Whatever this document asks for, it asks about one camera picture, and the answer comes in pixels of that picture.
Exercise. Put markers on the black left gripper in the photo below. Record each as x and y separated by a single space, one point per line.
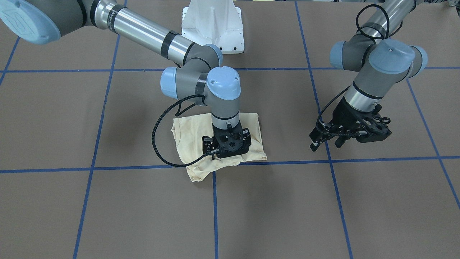
340 116

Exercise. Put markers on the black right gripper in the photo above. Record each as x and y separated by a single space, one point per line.
207 143

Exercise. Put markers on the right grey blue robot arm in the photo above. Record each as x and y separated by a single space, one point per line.
198 76

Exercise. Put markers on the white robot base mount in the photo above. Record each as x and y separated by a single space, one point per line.
217 22

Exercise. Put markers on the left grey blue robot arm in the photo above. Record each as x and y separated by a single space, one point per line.
380 62

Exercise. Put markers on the beige long sleeve printed shirt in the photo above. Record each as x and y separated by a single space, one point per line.
188 133

